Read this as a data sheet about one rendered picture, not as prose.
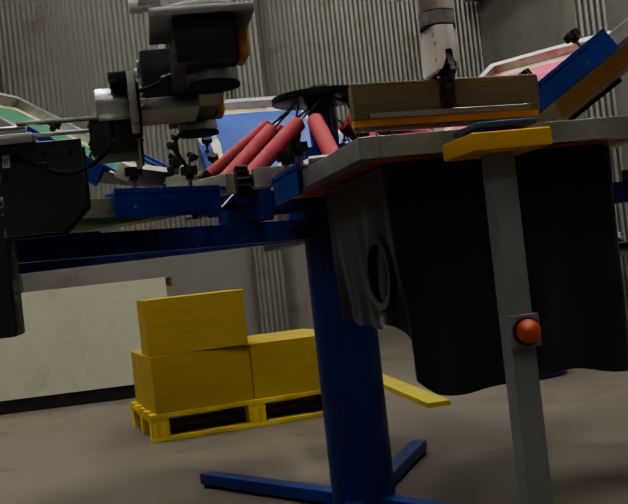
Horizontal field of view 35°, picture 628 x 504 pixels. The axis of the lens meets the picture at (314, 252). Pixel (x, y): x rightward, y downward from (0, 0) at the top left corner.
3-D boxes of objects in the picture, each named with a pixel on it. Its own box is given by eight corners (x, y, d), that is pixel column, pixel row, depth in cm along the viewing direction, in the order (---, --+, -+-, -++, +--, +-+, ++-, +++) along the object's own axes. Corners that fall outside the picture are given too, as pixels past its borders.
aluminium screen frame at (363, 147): (670, 132, 180) (668, 111, 180) (360, 159, 167) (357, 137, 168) (500, 179, 257) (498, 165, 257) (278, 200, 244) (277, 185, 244)
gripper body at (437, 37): (412, 29, 211) (417, 82, 211) (427, 16, 201) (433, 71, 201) (445, 28, 213) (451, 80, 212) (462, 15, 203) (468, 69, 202)
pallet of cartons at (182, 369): (125, 447, 489) (109, 304, 490) (135, 420, 580) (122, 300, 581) (365, 415, 504) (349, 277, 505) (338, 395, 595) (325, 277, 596)
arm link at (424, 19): (411, 21, 211) (412, 34, 211) (424, 9, 202) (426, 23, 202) (444, 19, 213) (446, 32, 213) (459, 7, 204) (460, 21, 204)
